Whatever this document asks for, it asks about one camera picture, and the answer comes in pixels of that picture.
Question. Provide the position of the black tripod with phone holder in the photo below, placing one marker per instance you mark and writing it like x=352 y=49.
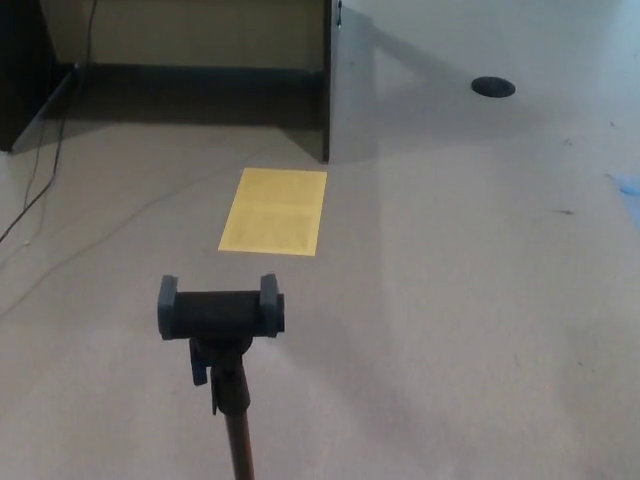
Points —
x=220 y=310

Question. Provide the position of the yellow rectangular floor sheet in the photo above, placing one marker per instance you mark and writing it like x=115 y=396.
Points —
x=272 y=215

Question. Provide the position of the dark wooden desk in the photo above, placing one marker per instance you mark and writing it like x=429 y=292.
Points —
x=200 y=95

